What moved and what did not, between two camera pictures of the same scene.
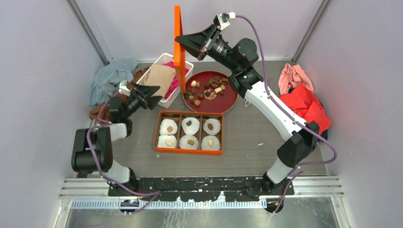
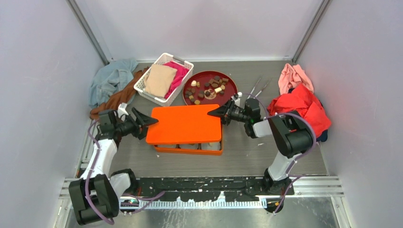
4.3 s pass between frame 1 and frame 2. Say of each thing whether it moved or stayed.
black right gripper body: moved
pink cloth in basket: stayed
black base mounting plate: stayed
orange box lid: moved
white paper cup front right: stayed
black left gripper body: moved
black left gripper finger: moved
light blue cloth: stayed
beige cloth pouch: stayed
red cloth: stayed
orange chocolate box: stayed
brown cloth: stayed
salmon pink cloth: stayed
